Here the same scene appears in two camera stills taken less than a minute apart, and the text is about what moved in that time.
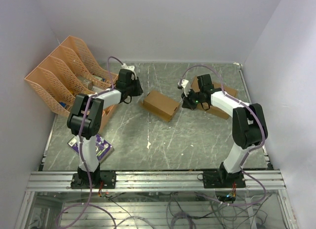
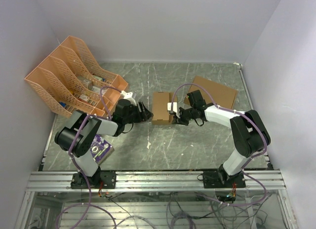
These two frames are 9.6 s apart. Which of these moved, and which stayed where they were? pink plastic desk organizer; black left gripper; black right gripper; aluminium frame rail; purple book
Moved: black left gripper; black right gripper
Stayed: purple book; pink plastic desk organizer; aluminium frame rail
